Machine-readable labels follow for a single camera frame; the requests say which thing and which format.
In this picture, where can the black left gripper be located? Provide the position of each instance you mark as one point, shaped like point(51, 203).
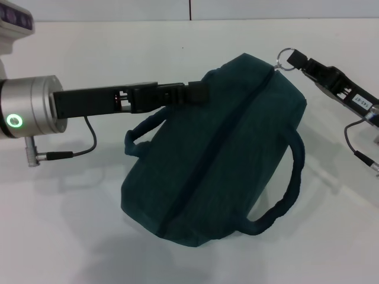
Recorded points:
point(94, 102)

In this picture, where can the dark teal lunch bag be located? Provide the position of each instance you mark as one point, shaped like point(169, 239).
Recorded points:
point(213, 154)

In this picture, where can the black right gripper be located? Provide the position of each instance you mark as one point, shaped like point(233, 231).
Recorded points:
point(349, 91)

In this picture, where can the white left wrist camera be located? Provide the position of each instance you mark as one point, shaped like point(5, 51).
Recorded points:
point(13, 20)

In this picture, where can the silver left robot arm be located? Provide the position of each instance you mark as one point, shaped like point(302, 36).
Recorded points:
point(28, 106)

